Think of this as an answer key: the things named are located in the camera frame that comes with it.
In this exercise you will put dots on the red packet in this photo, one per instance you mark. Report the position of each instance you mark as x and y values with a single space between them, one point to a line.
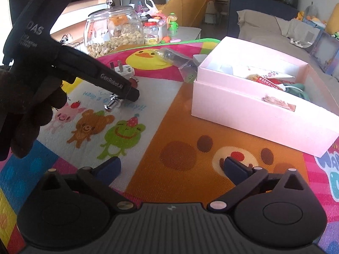
267 84

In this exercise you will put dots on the white plastic bag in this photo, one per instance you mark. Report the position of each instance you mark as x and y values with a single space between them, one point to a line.
151 5

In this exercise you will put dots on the small jar with red lid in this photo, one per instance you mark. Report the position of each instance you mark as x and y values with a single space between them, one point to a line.
151 34

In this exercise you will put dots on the yellow cushion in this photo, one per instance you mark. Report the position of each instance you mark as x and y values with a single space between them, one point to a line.
333 22

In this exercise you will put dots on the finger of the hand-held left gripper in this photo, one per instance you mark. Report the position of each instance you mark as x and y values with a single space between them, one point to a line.
111 80

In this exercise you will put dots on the small metal knob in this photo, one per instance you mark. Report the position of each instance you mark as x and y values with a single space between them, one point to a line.
112 104

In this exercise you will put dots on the pink stick toy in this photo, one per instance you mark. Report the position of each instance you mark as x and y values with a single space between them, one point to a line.
176 40

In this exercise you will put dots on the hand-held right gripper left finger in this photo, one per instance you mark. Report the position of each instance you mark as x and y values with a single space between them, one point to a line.
108 168

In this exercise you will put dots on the yellow plush chair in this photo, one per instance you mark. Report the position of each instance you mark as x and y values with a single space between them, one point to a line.
185 0

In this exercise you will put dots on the orange carrot toy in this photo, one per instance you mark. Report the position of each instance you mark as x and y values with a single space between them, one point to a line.
165 40

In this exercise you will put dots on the colourful cartoon play mat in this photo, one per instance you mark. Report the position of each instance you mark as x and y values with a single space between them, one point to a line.
164 127

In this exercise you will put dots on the white coffee table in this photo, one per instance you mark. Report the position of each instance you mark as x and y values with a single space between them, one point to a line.
185 33

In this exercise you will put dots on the white paper on sofa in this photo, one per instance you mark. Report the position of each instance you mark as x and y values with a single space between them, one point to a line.
297 42

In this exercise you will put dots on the green gumball toy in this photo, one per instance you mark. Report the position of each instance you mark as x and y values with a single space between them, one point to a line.
172 24

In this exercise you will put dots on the cream tube with white cap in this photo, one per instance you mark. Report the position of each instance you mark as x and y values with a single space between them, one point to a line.
267 73

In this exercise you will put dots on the grey sofa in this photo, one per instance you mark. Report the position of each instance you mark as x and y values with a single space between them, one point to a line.
264 23

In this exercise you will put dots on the purple windowed box lid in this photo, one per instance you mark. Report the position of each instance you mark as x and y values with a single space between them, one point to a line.
327 58

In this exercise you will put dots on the clear plastic bag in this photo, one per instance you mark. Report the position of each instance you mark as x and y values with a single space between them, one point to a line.
180 58

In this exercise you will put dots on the grey plush shark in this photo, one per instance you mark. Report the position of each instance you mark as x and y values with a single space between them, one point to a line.
312 10

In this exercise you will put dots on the teal plastic tool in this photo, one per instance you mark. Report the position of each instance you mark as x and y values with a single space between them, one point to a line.
299 90

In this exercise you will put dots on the white plug adapter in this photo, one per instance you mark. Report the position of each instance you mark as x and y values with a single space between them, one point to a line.
124 71

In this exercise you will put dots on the small red round object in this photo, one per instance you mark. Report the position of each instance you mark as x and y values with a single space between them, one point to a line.
133 81

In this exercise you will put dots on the pink cardboard box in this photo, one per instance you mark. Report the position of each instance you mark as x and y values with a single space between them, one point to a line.
238 111

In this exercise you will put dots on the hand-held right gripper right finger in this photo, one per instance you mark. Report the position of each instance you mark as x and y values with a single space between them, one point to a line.
234 168

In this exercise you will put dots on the glass jar of nuts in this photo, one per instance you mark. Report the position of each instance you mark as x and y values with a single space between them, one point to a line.
116 31

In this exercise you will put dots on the person's left hand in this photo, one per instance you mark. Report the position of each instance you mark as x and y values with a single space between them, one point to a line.
29 105

